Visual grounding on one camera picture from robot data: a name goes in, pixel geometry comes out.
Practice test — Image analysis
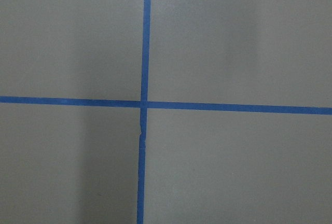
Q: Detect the blue tape line crosswise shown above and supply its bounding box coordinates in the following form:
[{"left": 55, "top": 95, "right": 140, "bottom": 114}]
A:
[{"left": 1, "top": 96, "right": 331, "bottom": 115}]

